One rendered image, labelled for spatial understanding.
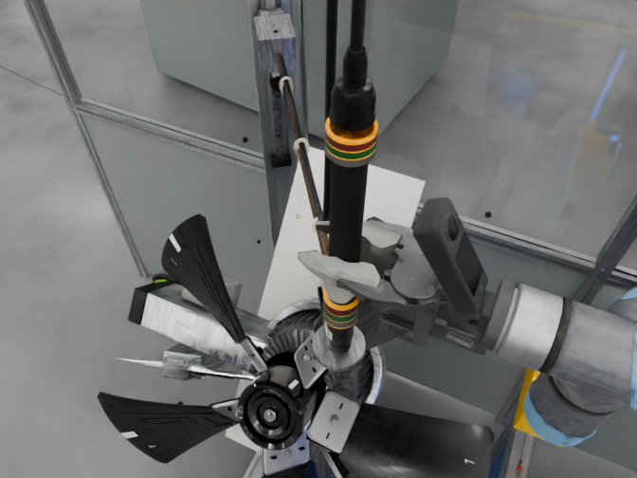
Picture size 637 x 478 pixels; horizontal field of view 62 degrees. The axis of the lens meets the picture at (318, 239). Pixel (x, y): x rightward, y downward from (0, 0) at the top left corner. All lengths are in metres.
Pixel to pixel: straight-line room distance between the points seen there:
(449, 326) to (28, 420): 2.12
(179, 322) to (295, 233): 0.30
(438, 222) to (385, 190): 0.60
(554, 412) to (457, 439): 0.37
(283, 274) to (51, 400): 1.55
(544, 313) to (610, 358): 0.06
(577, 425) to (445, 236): 0.26
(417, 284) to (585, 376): 0.17
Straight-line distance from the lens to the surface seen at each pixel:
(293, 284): 1.14
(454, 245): 0.49
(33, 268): 2.95
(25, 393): 2.57
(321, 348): 0.71
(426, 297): 0.52
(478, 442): 0.98
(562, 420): 0.63
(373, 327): 0.84
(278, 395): 0.91
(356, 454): 0.94
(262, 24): 1.10
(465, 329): 0.57
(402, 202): 1.06
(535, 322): 0.53
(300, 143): 0.83
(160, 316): 1.18
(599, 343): 0.54
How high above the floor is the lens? 2.07
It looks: 50 degrees down
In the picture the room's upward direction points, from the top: straight up
